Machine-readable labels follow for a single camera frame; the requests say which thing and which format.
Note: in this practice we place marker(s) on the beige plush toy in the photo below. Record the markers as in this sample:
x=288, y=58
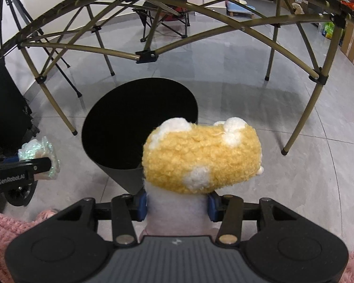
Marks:
x=297, y=8

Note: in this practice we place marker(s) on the tan slatted folding table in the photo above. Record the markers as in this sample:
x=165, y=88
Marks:
x=147, y=55

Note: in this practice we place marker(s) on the black equipment case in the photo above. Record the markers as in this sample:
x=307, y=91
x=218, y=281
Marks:
x=3, y=103

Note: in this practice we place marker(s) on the yellow white-spotted plush toy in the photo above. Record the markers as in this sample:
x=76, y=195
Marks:
x=200, y=156

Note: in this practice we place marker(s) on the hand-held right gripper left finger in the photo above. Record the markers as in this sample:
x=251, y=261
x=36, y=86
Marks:
x=140, y=209

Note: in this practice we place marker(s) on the black camera tripod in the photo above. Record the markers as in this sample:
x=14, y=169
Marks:
x=8, y=8

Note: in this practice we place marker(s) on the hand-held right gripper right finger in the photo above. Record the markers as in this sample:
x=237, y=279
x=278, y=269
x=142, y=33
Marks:
x=214, y=210

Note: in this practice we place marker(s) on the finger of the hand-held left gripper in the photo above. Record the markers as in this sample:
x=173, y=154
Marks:
x=10, y=160
x=41, y=165

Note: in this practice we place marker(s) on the green packet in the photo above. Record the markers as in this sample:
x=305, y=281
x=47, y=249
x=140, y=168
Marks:
x=329, y=29

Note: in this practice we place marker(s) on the black trash bin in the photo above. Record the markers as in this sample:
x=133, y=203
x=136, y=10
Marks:
x=121, y=123

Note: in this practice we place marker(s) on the black folding chair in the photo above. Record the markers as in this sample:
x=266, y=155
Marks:
x=165, y=14

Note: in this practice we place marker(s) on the pink fluffy clothing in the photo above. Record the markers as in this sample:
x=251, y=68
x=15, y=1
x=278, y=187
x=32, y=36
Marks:
x=6, y=230

